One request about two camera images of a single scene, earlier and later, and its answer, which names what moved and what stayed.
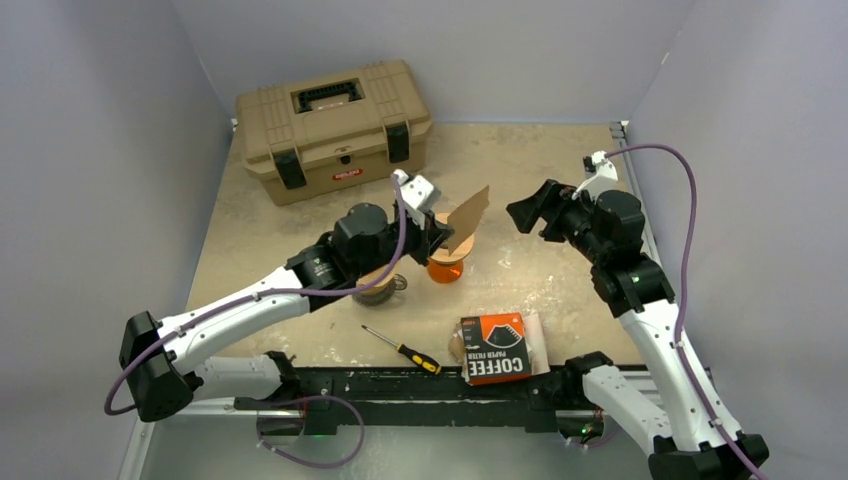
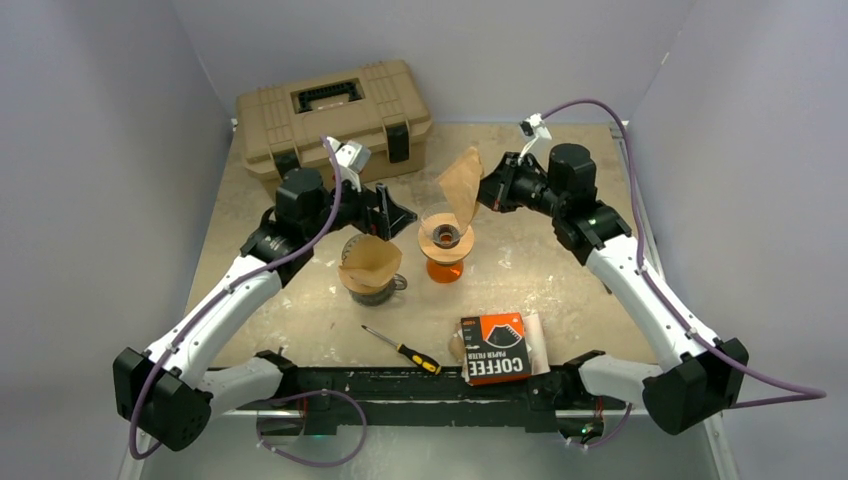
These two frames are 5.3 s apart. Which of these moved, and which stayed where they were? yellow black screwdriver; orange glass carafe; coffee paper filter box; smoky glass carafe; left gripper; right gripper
Moved: right gripper; left gripper
Stayed: coffee paper filter box; yellow black screwdriver; orange glass carafe; smoky glass carafe
